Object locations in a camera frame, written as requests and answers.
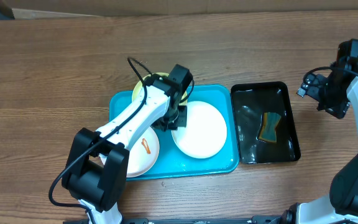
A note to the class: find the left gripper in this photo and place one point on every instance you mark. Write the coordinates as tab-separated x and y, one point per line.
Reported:
182	122

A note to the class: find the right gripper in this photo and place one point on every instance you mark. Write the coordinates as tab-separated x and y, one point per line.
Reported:
335	109

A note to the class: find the yellow-green plate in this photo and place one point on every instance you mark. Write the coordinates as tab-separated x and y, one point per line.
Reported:
138	88

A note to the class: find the green yellow sponge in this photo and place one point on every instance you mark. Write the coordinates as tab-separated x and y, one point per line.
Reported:
268	129

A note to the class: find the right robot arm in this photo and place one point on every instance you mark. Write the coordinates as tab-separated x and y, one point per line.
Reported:
341	204

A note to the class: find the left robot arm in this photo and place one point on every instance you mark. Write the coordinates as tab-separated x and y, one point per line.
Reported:
96	169

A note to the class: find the teal plastic tray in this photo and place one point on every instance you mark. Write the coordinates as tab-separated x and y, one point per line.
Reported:
171	162

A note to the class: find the black water tray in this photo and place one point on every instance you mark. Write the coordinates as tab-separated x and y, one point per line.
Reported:
250	101

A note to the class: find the white plate with ketchup left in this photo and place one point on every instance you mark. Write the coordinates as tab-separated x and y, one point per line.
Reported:
143	154

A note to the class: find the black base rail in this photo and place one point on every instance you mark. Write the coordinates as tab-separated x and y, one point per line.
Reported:
258	219

